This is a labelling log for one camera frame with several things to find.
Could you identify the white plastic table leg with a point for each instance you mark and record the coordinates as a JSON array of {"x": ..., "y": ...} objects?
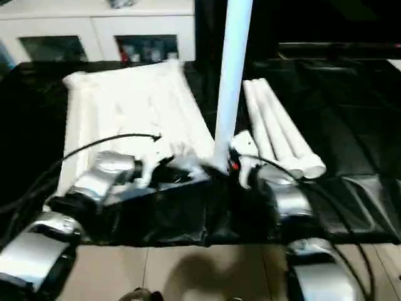
[
  {"x": 232, "y": 94},
  {"x": 292, "y": 125},
  {"x": 267, "y": 125},
  {"x": 279, "y": 125}
]

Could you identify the white plastic table top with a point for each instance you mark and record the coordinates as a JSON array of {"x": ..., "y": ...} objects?
[{"x": 131, "y": 103}]

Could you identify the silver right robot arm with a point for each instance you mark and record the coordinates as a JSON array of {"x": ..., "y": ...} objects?
[{"x": 291, "y": 200}]

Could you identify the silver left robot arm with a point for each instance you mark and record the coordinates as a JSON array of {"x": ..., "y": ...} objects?
[{"x": 94, "y": 182}]

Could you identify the black mat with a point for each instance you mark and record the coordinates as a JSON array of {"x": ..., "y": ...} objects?
[{"x": 344, "y": 125}]

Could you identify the dark rounded robot part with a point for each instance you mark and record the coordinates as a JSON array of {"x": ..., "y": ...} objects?
[{"x": 142, "y": 294}]

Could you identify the white cabinet with glass doors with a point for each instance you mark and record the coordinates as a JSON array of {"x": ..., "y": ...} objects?
[{"x": 94, "y": 25}]

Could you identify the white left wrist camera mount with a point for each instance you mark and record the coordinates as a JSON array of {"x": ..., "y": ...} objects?
[{"x": 150, "y": 163}]

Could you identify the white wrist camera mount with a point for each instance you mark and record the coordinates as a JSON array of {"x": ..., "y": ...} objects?
[
  {"x": 150, "y": 163},
  {"x": 246, "y": 144}
]

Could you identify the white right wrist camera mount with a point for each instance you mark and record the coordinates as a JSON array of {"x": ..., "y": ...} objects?
[{"x": 246, "y": 144}]

